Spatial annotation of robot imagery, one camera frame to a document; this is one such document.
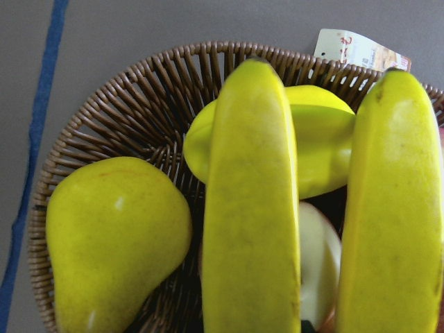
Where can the pale peach fruit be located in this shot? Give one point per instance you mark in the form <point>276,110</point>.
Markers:
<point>320,255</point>

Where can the yellow banana middle of bunch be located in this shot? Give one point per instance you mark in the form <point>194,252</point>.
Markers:
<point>251,250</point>

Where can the yellow starfruit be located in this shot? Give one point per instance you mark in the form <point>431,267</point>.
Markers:
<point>324,124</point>

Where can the brown wicker basket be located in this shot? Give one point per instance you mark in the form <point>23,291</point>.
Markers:
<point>146,112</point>

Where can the yellow banana left of bunch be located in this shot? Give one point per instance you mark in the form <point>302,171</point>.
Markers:
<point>391,276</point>

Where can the basket paper tag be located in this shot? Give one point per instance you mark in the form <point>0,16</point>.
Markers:
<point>351,48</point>

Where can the yellow banana of bunch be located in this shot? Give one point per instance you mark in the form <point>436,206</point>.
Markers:
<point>251,250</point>
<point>391,276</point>

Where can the yellow pear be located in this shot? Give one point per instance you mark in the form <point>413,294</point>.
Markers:
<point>115,230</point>

